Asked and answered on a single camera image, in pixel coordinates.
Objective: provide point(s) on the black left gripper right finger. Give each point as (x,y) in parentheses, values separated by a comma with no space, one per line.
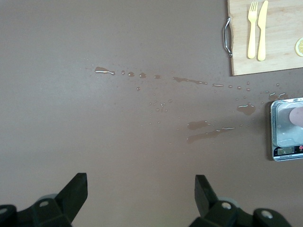
(225,215)

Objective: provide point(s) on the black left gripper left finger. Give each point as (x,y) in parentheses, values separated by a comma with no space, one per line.
(47,212)

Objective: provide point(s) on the pink plastic cup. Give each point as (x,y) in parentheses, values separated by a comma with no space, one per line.
(297,117)

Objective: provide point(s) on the silver digital kitchen scale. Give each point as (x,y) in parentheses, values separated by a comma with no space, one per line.
(279,142)

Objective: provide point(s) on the yellow plastic fork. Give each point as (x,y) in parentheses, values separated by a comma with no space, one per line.
(252,35)

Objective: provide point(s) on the yellow plastic knife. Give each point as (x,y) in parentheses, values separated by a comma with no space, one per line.
(262,35)

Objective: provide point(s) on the lemon slice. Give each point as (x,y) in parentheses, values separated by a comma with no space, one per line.
(300,47)

